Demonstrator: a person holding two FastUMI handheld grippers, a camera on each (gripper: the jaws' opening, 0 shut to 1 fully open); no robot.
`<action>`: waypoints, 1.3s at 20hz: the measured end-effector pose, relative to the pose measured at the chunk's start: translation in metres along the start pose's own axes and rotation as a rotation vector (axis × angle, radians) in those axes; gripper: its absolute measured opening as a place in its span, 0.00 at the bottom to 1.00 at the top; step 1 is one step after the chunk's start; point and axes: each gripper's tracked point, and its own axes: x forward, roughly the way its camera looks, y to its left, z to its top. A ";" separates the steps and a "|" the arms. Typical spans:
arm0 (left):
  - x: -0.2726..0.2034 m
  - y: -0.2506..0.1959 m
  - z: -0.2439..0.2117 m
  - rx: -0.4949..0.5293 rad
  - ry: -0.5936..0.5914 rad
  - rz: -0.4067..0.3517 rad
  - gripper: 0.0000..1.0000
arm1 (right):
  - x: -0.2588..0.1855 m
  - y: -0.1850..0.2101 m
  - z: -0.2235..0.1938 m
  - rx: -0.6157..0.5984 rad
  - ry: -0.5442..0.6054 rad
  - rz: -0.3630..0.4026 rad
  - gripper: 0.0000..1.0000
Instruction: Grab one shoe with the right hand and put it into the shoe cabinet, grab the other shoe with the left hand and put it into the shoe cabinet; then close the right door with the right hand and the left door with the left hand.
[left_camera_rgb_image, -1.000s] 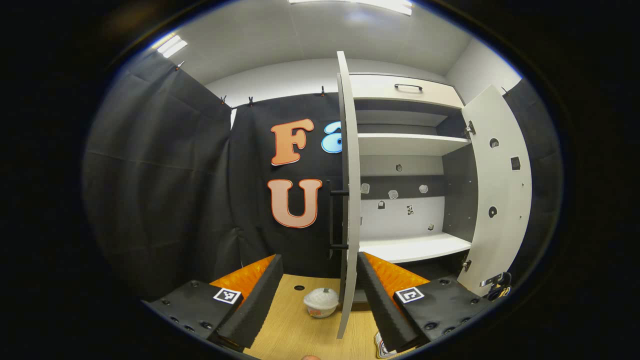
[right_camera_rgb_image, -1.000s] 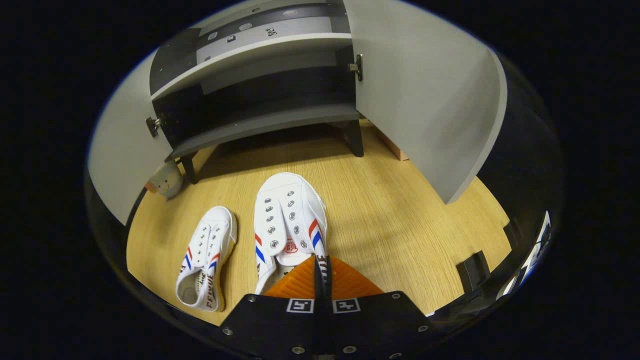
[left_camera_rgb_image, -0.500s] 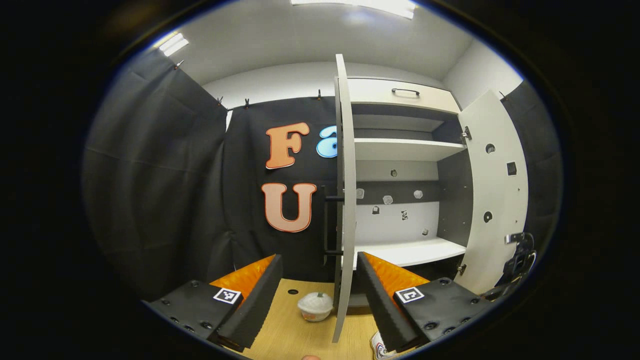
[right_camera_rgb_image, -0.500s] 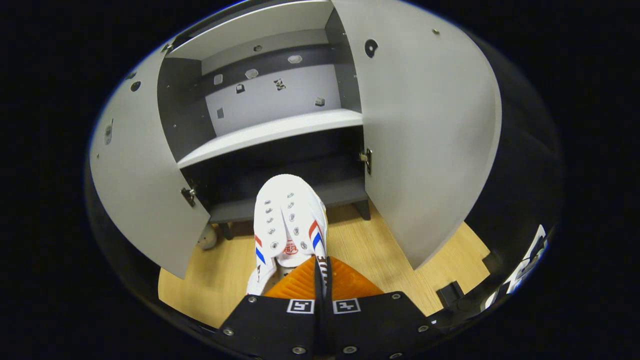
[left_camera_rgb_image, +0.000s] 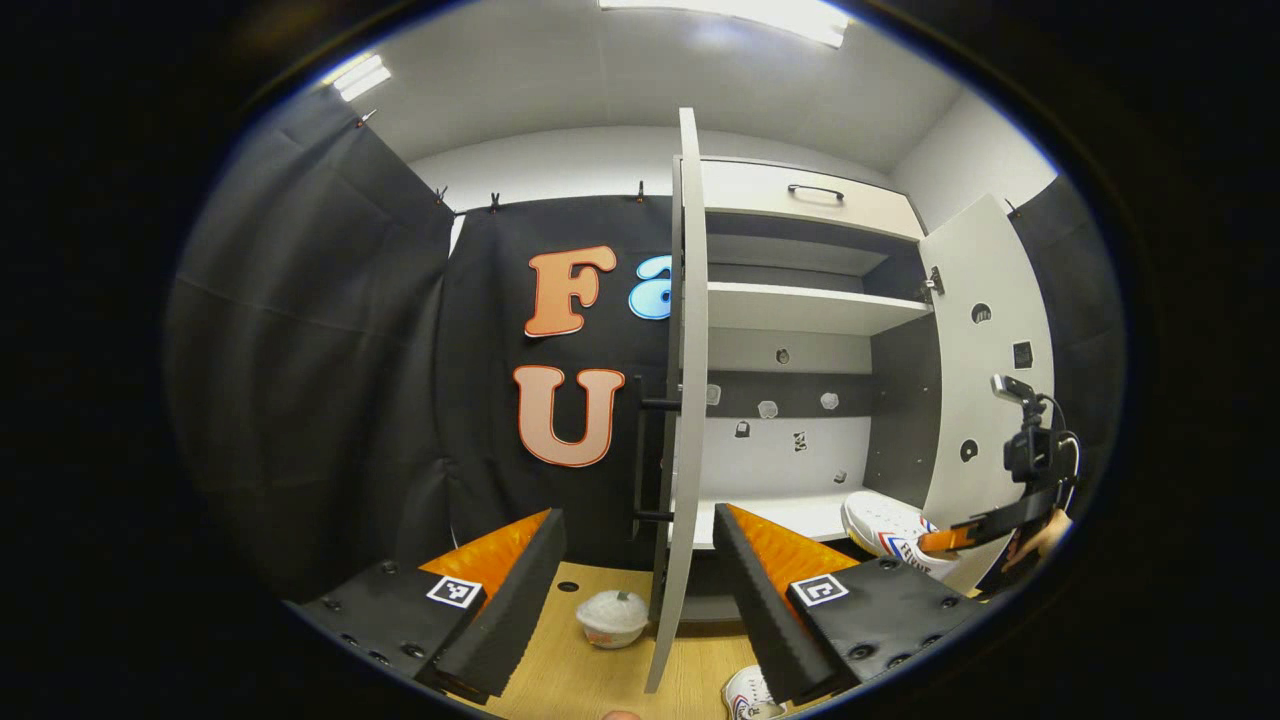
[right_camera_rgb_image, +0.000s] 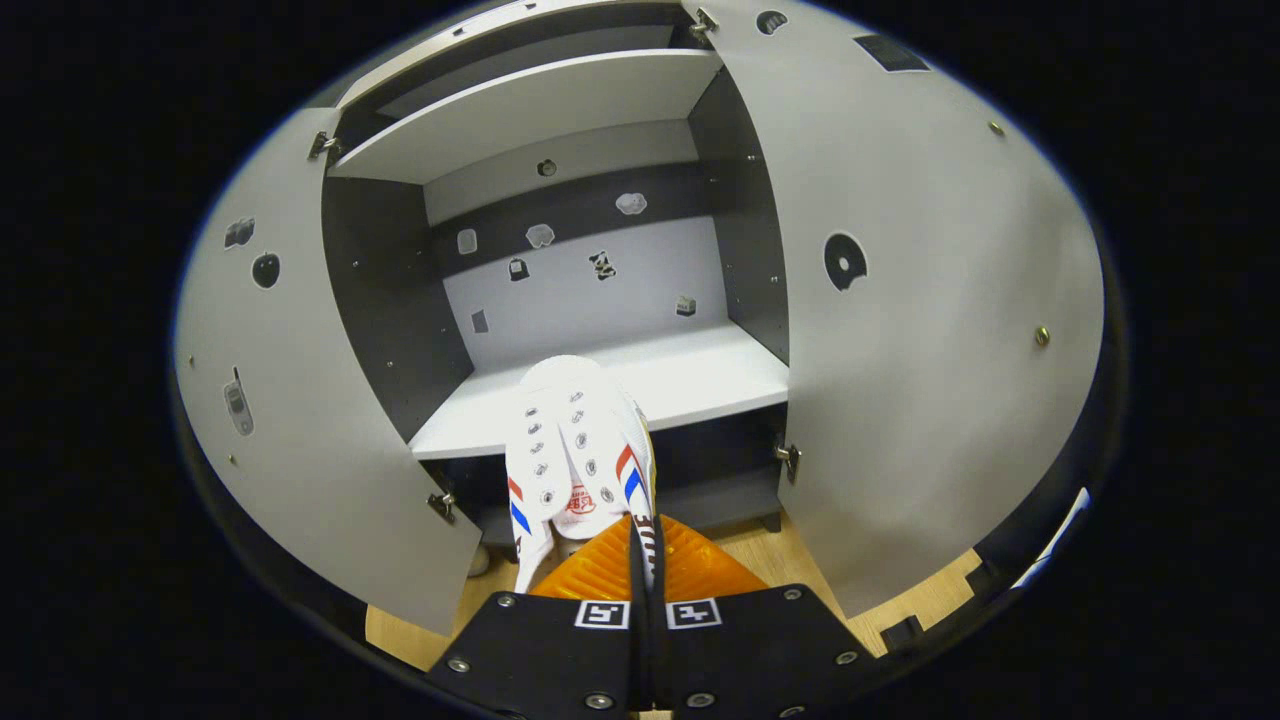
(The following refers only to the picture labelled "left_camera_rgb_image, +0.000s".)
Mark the metal door hinge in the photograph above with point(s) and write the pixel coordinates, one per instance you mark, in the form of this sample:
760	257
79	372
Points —
935	283

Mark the long ceiling light panel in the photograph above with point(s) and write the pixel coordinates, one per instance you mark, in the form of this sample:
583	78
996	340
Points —
740	15

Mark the white shoe cabinet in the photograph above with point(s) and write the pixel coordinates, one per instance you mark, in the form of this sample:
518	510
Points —
830	352

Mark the black backdrop cloth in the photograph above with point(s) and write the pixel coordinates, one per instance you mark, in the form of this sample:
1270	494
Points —
480	320
1080	300
300	350

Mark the white lidded bowl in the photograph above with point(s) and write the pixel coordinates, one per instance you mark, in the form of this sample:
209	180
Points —
612	620

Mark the white cabinet shelf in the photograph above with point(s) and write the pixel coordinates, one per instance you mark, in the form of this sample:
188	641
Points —
800	308
790	255

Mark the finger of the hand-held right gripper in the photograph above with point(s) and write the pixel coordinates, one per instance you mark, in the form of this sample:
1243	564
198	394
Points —
1000	522

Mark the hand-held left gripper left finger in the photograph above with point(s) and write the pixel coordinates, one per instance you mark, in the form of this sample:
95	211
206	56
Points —
520	590

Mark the small ceiling light panel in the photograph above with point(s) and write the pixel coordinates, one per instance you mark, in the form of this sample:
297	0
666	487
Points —
362	77

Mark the white canvas shoe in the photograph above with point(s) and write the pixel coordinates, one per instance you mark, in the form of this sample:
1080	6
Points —
748	693
880	525

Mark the white cabinet drawer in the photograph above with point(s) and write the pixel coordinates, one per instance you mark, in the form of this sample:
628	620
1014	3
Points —
750	190

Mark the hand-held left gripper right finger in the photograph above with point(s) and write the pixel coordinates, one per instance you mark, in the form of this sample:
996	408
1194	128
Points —
760	600

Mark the white shoe cabinet door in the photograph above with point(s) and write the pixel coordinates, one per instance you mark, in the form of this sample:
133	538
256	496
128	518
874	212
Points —
985	400
690	400

